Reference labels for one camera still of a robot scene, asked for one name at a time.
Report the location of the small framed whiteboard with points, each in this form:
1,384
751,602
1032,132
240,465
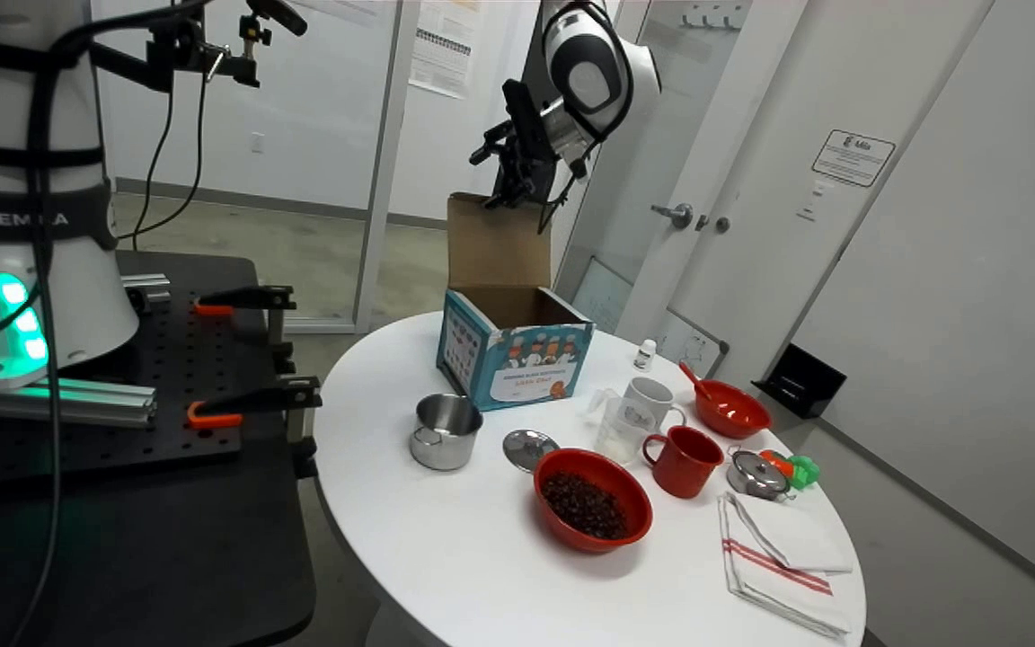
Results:
691,346

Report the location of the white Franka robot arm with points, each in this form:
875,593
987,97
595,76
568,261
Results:
595,73

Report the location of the green orange toy vegetable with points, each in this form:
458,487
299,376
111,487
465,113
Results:
800,467

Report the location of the steel pot lid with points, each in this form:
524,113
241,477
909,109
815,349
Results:
530,448

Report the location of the white door sign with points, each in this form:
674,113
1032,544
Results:
855,155

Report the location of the red plastic spoon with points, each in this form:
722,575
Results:
691,384

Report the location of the aluminium profile rail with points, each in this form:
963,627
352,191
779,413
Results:
63,402

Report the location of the small steel pot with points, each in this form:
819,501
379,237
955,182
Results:
444,437

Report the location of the blue toy cardboard box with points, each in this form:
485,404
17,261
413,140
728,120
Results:
530,360

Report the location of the black camera boom stand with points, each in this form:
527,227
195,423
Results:
201,40

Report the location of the red bowl with beans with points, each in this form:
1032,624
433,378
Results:
590,506

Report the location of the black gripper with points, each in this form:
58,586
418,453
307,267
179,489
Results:
530,139

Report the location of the black perforated robot table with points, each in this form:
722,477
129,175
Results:
125,542

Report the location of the white leaning panel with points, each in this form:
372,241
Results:
603,292

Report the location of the white red-striped cloth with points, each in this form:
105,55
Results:
790,563

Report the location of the black wall tray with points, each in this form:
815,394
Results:
800,384

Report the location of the paper notice on glass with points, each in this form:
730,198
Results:
444,47

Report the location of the red mug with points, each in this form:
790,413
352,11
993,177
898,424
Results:
685,460

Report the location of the empty red bowl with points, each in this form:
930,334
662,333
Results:
734,413

